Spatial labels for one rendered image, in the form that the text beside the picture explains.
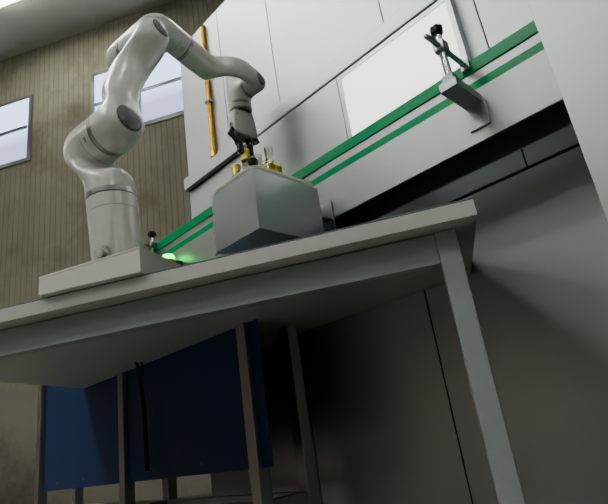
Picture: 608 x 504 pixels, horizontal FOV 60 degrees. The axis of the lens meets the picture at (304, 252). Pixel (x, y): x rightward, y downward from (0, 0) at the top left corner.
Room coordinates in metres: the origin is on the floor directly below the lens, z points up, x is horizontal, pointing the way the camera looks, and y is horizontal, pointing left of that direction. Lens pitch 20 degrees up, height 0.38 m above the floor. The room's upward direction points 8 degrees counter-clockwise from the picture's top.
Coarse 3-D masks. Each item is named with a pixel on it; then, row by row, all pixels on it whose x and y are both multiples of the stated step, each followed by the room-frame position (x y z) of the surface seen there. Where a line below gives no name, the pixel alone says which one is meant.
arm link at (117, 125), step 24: (144, 24) 1.15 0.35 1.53; (120, 48) 1.22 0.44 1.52; (144, 48) 1.17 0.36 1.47; (120, 72) 1.14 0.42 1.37; (144, 72) 1.20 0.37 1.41; (120, 96) 1.09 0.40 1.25; (96, 120) 1.05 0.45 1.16; (120, 120) 1.05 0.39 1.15; (96, 144) 1.09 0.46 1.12; (120, 144) 1.09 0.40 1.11
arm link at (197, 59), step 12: (192, 48) 1.38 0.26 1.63; (204, 48) 1.43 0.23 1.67; (180, 60) 1.41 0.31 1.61; (192, 60) 1.41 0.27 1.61; (204, 60) 1.43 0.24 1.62; (216, 60) 1.46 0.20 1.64; (228, 60) 1.47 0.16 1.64; (240, 60) 1.49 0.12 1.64; (204, 72) 1.46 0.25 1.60; (216, 72) 1.47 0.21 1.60; (228, 72) 1.48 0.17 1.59; (240, 72) 1.49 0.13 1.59; (252, 72) 1.51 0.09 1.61; (252, 84) 1.54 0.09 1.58; (264, 84) 1.57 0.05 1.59
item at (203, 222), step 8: (208, 208) 1.55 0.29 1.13; (200, 216) 1.59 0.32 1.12; (208, 216) 1.56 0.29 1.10; (184, 224) 1.65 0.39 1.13; (192, 224) 1.62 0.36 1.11; (200, 224) 1.59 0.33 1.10; (208, 224) 1.56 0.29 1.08; (176, 232) 1.69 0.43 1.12; (184, 232) 1.65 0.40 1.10; (192, 232) 1.63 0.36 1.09; (200, 232) 1.59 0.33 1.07; (168, 240) 1.73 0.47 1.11; (176, 240) 1.70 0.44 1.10; (184, 240) 1.66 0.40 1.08; (160, 248) 1.77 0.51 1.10; (168, 248) 1.73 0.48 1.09; (176, 248) 1.69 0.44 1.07
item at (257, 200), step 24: (240, 192) 1.13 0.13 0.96; (264, 192) 1.12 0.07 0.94; (288, 192) 1.18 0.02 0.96; (312, 192) 1.24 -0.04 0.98; (216, 216) 1.20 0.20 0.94; (240, 216) 1.14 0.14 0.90; (264, 216) 1.11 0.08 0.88; (288, 216) 1.17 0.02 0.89; (312, 216) 1.23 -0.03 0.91; (216, 240) 1.21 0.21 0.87; (240, 240) 1.15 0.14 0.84; (264, 240) 1.18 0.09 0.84
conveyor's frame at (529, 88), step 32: (544, 64) 0.89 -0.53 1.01; (512, 96) 0.94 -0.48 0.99; (544, 96) 0.90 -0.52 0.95; (416, 128) 1.10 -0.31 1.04; (448, 128) 1.04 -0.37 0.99; (480, 128) 1.00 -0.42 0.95; (512, 128) 1.06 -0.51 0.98; (544, 128) 1.02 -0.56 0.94; (384, 160) 1.17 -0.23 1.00; (416, 160) 1.11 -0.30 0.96; (448, 160) 1.18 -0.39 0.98; (480, 160) 1.13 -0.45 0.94; (320, 192) 1.32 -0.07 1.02; (352, 192) 1.25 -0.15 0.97; (384, 192) 1.19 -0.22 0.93; (416, 192) 1.25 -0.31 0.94; (352, 224) 1.41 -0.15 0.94; (192, 256) 1.60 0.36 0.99
